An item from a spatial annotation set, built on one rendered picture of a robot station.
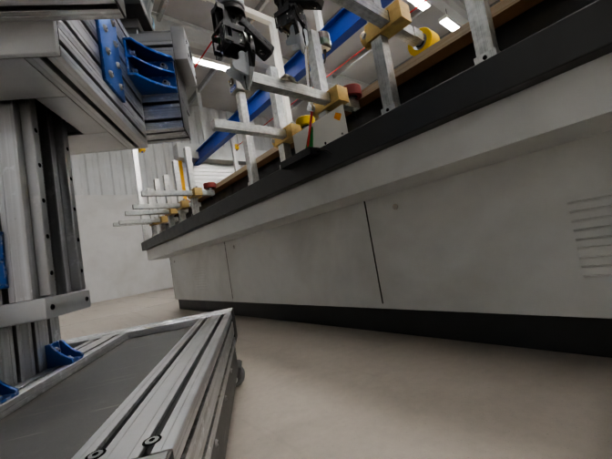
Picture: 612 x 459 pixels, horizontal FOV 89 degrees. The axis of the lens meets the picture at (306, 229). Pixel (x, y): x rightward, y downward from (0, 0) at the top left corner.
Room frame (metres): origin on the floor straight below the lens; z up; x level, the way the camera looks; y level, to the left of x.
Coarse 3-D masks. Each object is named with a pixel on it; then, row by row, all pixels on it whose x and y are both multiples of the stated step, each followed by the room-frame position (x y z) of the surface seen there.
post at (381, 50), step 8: (376, 0) 0.84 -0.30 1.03; (376, 40) 0.84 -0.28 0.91; (384, 40) 0.84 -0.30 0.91; (376, 48) 0.84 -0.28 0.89; (384, 48) 0.83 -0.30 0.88; (376, 56) 0.85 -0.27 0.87; (384, 56) 0.83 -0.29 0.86; (376, 64) 0.85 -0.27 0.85; (384, 64) 0.83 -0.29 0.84; (392, 64) 0.85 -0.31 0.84; (376, 72) 0.85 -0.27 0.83; (384, 72) 0.83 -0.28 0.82; (392, 72) 0.84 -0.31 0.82; (384, 80) 0.84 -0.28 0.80; (392, 80) 0.84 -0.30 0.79; (384, 88) 0.84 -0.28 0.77; (392, 88) 0.83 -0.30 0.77; (384, 96) 0.84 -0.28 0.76; (392, 96) 0.83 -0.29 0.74; (384, 104) 0.85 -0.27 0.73; (400, 104) 0.85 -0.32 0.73
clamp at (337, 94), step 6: (330, 90) 0.98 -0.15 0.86; (336, 90) 0.96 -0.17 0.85; (342, 90) 0.97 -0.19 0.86; (330, 96) 0.98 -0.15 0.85; (336, 96) 0.96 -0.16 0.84; (342, 96) 0.97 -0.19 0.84; (330, 102) 0.99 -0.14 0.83; (336, 102) 0.98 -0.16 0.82; (342, 102) 0.98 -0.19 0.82; (348, 102) 0.99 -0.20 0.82; (318, 108) 1.03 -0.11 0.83; (324, 108) 1.01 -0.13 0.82; (330, 108) 1.02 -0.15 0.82; (318, 114) 1.04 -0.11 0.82
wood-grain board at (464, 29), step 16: (512, 0) 0.73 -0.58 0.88; (528, 0) 0.72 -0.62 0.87; (496, 16) 0.76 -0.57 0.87; (512, 16) 0.77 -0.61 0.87; (464, 32) 0.81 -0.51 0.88; (432, 48) 0.88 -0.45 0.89; (448, 48) 0.87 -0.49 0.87; (416, 64) 0.92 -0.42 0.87; (432, 64) 0.94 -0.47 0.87; (400, 80) 1.01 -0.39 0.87; (368, 96) 1.08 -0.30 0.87; (256, 160) 1.65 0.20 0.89; (240, 176) 1.85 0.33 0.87
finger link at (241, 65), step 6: (240, 54) 0.77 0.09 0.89; (246, 54) 0.78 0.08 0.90; (234, 60) 0.76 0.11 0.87; (240, 60) 0.77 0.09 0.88; (246, 60) 0.78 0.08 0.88; (234, 66) 0.76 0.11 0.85; (240, 66) 0.77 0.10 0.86; (246, 66) 0.78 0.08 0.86; (252, 66) 0.78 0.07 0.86; (240, 72) 0.77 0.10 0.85; (246, 72) 0.78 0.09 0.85; (252, 72) 0.78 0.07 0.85; (246, 78) 0.79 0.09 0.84; (252, 78) 0.80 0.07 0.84; (246, 84) 0.80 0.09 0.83
